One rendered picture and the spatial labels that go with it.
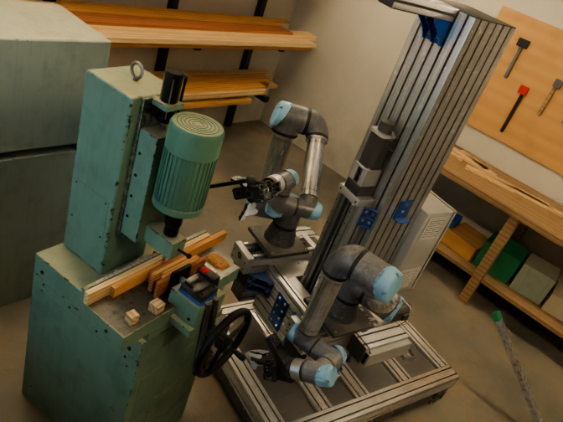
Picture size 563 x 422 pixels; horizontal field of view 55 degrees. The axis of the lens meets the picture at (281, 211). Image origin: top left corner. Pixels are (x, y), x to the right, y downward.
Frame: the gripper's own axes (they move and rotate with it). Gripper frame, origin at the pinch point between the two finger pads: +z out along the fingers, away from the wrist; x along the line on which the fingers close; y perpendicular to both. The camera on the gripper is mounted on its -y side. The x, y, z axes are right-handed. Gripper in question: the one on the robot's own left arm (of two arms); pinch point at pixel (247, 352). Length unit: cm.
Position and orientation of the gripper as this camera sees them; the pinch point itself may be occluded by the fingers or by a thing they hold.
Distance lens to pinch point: 207.1
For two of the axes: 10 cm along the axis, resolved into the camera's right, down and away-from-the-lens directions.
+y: 1.0, 9.7, 2.2
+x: 5.5, -2.4, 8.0
